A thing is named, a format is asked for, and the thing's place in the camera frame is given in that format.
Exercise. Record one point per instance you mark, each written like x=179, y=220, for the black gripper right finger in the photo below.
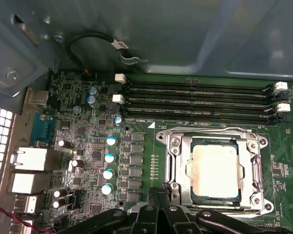
x=168, y=217

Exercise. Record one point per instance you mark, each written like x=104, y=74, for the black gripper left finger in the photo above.
x=155, y=214

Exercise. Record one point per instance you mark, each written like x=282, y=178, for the metal socket cover frame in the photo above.
x=183, y=170

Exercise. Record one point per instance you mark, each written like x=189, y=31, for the thin metal locking lever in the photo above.
x=205, y=127
x=217, y=211

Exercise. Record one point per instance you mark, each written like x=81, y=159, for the silver square CPU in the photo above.
x=215, y=170

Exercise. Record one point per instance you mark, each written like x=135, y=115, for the CPU socket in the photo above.
x=164, y=139

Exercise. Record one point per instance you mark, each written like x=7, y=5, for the blue topped capacitor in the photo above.
x=108, y=173
x=106, y=189
x=110, y=158
x=111, y=141
x=117, y=120
x=91, y=100
x=91, y=89

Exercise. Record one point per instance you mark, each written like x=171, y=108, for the RAM slot with black latches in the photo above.
x=197, y=94
x=197, y=115

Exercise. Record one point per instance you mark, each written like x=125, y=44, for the RAM slot with white latches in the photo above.
x=197, y=104
x=197, y=85

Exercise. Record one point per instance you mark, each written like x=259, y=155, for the silver USB port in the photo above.
x=27, y=182

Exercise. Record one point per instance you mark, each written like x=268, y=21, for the green motherboard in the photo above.
x=283, y=146

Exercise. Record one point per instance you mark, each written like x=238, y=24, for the silver network port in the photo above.
x=31, y=158

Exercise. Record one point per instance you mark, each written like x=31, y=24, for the blue serial port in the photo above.
x=42, y=129

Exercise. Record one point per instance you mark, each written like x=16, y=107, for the black open PC case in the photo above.
x=185, y=36

